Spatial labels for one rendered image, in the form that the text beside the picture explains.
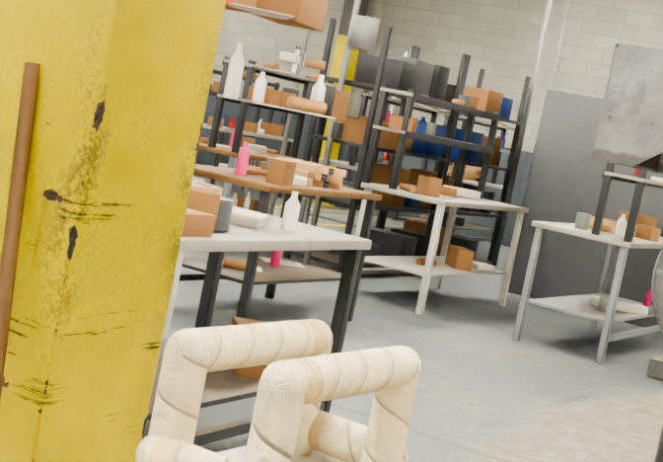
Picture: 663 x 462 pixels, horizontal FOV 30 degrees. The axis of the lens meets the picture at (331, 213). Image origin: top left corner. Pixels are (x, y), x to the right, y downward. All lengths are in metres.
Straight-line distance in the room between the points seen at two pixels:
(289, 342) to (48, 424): 1.01
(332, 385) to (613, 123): 0.75
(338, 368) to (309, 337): 0.12
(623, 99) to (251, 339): 0.74
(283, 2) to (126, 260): 2.45
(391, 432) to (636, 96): 0.68
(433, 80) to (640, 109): 10.43
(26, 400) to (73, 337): 0.12
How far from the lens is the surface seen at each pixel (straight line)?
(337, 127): 10.63
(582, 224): 9.35
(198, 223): 4.05
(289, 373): 0.82
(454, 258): 10.52
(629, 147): 1.51
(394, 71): 11.11
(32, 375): 1.91
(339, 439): 1.00
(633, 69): 1.52
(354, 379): 0.88
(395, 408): 0.97
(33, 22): 1.93
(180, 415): 0.87
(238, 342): 0.90
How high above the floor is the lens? 1.38
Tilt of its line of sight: 4 degrees down
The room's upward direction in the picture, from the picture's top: 11 degrees clockwise
